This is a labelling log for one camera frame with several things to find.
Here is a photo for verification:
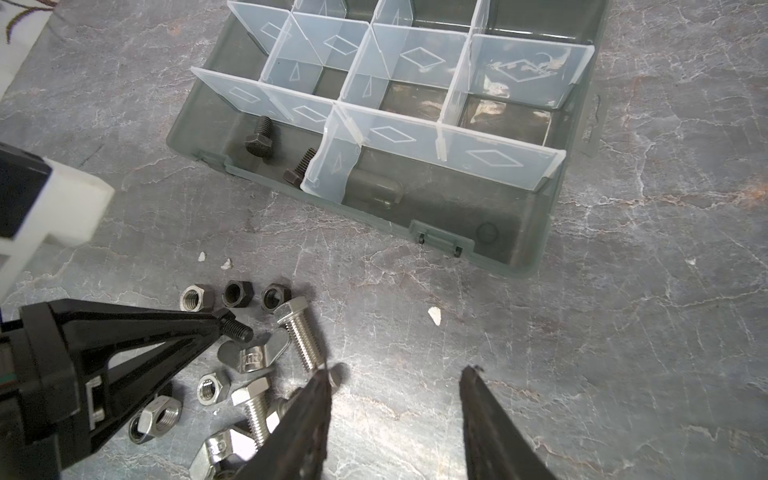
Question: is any silver hex bolt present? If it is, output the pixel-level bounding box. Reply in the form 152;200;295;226
266;387;303;434
274;296;326;373
230;377;270;449

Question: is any large silver hex nut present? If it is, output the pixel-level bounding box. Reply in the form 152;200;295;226
128;395;183;445

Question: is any black hex bolt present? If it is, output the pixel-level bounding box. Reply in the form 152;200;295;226
283;148;317;188
243;116;274;159
219;316;254;344

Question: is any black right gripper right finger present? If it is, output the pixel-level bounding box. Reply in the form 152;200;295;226
459;366;556;480

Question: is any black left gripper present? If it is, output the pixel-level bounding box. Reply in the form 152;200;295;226
1;299;237;479

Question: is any black hex nut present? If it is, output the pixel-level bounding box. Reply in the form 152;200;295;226
261;283;292;313
222;280;254;309

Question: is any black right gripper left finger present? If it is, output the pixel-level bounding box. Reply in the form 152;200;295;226
234;369;333;479

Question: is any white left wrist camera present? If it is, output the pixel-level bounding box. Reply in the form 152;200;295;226
1;143;115;298

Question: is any green plastic organizer box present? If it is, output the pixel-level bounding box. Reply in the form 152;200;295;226
167;1;610;278

